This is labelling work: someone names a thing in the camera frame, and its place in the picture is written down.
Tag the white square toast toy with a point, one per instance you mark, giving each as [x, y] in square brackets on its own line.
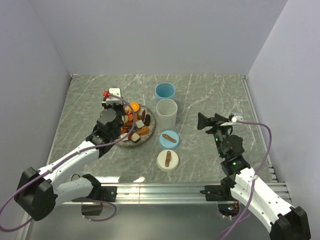
[139, 124]

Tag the blue lid brown handle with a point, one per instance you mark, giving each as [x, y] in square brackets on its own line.
[169, 140]

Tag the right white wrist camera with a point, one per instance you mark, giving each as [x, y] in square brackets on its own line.
[233, 119]

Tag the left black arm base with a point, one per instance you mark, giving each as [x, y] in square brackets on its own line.
[99, 195]

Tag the aluminium rail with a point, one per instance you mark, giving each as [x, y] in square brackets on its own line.
[155, 194]
[259, 130]

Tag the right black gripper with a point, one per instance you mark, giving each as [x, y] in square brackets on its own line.
[204, 121]

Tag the aluminium front rail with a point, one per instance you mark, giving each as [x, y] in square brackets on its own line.
[155, 194]

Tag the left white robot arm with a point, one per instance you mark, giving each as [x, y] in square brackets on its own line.
[56, 174]

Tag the aluminium right side rail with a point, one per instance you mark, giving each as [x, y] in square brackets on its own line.
[259, 130]

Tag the white lid brown handle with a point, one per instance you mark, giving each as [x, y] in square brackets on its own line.
[168, 160]

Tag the white cylindrical container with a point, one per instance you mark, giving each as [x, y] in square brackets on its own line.
[166, 113]

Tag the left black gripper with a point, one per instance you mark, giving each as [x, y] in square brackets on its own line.
[120, 106]

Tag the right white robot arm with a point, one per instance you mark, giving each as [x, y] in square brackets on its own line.
[242, 184]

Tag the orange round toy food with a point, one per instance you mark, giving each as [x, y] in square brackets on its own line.
[134, 107]

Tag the black white sushi toy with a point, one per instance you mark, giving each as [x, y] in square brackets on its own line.
[135, 137]

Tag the blue cylindrical container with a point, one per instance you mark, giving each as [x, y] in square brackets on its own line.
[165, 90]

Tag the black oval toy food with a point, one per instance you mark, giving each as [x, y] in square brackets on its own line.
[147, 120]

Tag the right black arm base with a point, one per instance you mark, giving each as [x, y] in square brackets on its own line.
[227, 205]

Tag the speckled grey plate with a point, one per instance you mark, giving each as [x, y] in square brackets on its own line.
[129, 128]

